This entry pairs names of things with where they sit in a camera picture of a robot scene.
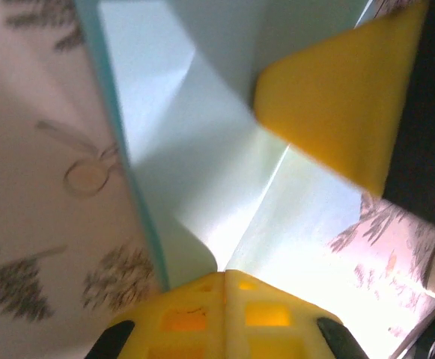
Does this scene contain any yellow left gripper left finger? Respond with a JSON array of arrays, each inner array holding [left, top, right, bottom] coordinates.
[[88, 271, 227, 359]]

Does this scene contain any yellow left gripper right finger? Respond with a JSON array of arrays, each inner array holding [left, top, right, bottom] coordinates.
[[224, 269, 371, 359]]

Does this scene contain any light blue paper sheet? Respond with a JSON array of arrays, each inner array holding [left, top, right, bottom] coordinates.
[[73, 0, 375, 292]]

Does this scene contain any floral tablecloth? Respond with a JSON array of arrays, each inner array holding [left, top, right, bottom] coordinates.
[[0, 0, 435, 359]]

